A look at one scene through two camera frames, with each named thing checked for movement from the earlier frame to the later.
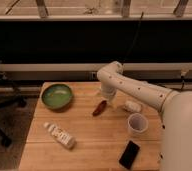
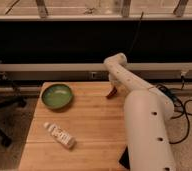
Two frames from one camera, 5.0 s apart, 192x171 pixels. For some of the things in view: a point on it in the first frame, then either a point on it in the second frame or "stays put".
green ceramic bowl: x=57 y=97 stays put
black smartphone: x=130 y=154 stays put
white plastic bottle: x=60 y=135 stays put
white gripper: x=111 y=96 to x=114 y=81
